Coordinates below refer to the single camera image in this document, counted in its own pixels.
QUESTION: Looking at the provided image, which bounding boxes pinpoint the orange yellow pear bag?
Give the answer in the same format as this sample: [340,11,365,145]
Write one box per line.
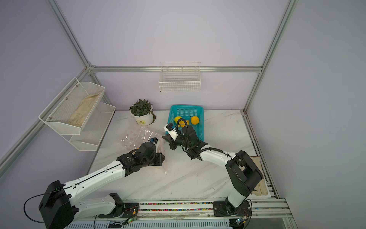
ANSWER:
[190,116,200,125]

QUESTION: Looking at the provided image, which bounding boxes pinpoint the clear zip-top bag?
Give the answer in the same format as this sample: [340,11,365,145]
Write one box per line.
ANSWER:
[117,126,164,152]
[156,137,167,175]

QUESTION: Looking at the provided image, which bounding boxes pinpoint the bright yellow pear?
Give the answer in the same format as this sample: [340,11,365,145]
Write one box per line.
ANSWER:
[174,116,182,123]

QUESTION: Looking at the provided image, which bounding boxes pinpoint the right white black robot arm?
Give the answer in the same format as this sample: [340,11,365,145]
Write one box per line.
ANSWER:
[163,118,263,208]

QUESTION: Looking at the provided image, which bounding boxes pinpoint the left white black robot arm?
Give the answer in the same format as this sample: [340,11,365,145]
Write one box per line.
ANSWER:
[39,137,165,229]

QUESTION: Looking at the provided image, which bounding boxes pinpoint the teal plastic basket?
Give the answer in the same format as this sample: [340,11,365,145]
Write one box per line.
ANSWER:
[167,105,205,141]

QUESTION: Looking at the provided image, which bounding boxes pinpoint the potted green plant white pot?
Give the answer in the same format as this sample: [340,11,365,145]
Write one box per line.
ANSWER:
[129,99,155,126]

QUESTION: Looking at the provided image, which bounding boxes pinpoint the white mesh lower shelf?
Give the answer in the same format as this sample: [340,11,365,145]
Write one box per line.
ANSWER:
[69,102,115,151]

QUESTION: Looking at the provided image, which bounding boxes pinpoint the white mesh shelf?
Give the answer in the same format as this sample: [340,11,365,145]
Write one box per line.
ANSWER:
[69,102,115,151]
[39,78,105,135]

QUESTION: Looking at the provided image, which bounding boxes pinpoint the beige cloth in shelf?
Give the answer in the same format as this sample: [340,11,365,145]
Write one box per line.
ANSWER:
[67,93,101,127]

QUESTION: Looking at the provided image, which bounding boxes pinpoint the beige work glove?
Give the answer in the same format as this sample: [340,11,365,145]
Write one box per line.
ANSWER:
[251,156,268,197]

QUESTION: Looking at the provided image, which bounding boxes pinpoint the white mesh upper shelf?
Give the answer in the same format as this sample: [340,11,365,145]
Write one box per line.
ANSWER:
[39,78,105,135]

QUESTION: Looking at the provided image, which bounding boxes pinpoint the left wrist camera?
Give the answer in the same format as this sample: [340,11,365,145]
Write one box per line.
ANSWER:
[150,137,159,144]

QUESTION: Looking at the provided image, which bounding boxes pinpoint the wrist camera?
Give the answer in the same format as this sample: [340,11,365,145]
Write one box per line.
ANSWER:
[150,137,159,144]
[164,123,178,141]

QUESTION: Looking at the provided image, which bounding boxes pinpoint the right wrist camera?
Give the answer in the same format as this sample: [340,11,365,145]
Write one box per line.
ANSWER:
[164,123,178,141]

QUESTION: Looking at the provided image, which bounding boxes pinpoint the aluminium rail with coloured beads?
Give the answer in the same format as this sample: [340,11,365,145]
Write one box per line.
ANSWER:
[55,198,294,221]

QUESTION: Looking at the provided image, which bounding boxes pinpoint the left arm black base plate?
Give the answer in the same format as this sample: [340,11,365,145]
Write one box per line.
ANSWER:
[98,193,139,219]

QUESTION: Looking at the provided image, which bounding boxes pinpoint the white wire wall basket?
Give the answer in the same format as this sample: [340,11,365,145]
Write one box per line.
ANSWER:
[158,62,201,93]

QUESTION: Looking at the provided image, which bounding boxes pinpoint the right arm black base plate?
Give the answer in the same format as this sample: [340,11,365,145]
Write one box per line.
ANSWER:
[213,201,252,217]

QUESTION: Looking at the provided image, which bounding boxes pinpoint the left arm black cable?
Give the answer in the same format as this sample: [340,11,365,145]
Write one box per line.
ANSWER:
[23,193,46,224]

